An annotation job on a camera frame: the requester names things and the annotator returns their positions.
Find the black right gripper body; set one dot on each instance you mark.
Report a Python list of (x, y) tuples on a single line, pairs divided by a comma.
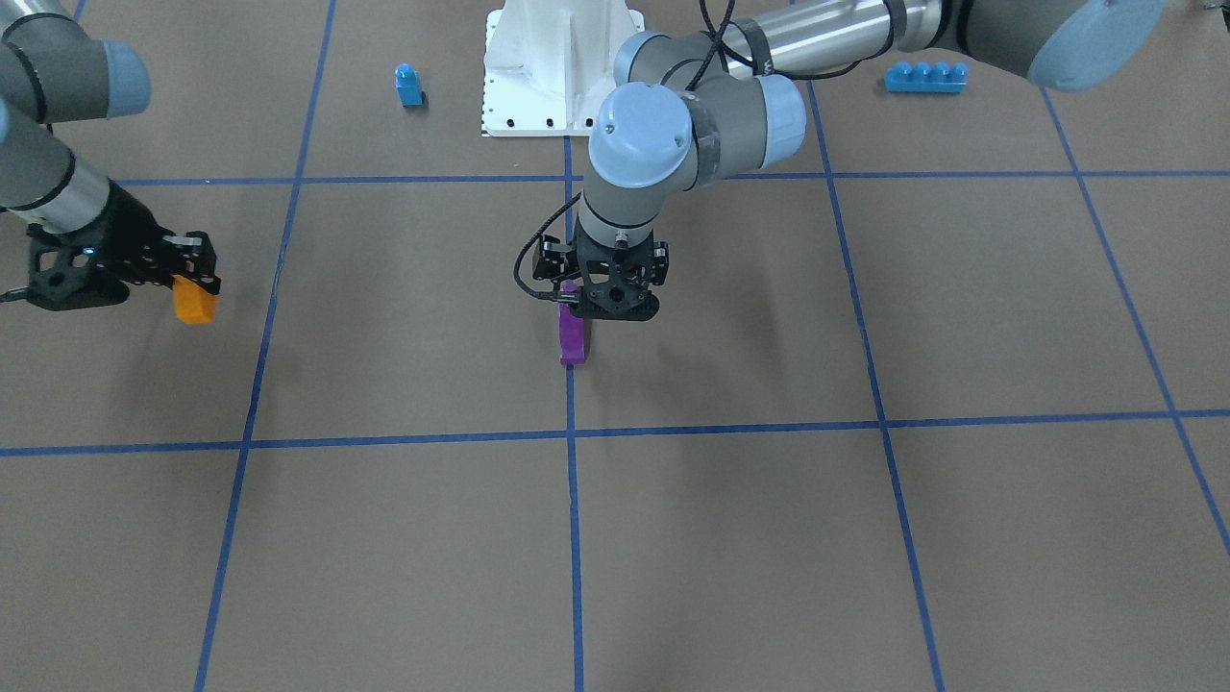
[(128, 234)]

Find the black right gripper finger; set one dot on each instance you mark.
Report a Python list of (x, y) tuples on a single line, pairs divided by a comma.
[(192, 257)]

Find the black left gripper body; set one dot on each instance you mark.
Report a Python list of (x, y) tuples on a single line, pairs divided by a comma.
[(554, 260)]

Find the orange trapezoid block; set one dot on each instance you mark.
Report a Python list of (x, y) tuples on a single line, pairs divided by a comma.
[(193, 304)]

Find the purple trapezoid block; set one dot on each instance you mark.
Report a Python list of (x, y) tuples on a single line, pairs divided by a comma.
[(572, 336)]

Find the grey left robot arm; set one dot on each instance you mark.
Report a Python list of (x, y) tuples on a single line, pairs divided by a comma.
[(688, 112)]

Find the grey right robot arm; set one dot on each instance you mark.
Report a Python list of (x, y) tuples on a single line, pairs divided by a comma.
[(53, 73)]

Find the small blue toy block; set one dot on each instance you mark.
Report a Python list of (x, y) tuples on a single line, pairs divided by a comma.
[(408, 86)]

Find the long blue toy brick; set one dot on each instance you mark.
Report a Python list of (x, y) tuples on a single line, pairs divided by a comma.
[(922, 77)]

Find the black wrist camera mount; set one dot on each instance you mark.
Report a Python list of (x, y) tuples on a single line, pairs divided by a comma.
[(615, 292)]

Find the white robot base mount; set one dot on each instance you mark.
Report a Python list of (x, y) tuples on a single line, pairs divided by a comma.
[(549, 64)]

